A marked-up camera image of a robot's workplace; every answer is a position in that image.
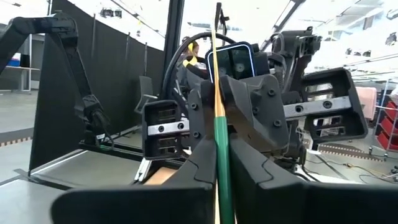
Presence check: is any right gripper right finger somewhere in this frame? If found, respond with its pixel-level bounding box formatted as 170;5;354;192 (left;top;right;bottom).
229;138;398;224

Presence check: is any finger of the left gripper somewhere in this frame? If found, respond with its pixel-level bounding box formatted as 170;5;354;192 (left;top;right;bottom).
220;74;290;153
188;80;218;150

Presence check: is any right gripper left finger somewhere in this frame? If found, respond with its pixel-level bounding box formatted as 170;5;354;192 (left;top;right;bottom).
51;136;218;224

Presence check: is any gold fork green handle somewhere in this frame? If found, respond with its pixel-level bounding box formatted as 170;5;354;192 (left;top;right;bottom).
211;27;236;224

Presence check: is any pink board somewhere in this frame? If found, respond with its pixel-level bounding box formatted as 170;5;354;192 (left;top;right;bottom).
356;86;377;121

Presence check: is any metal shelf rack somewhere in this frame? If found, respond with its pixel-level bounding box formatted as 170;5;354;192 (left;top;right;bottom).
369;77;398;156

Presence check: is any yellow tape tag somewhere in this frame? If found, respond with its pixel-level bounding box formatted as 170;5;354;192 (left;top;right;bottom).
182;42;200;68

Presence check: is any pink storage bin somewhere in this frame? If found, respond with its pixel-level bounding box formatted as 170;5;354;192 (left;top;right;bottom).
386;101;398;118
381;117;398;134
376;133;398;151

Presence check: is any grey chair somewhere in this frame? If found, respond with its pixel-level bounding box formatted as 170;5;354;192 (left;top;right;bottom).
134;75;159;115

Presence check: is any black partition curtain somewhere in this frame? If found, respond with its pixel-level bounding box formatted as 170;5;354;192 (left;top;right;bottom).
29;0;167;172

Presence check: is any grey table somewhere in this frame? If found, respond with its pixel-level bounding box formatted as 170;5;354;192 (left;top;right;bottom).
0;64;41;93

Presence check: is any blue box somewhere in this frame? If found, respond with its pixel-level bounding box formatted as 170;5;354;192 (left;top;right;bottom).
6;52;22;68

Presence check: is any silver mount plate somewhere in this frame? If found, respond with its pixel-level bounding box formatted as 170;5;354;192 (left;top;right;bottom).
133;157;153;184

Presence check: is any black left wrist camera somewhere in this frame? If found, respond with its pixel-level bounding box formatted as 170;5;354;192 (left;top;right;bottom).
206;41;256;82

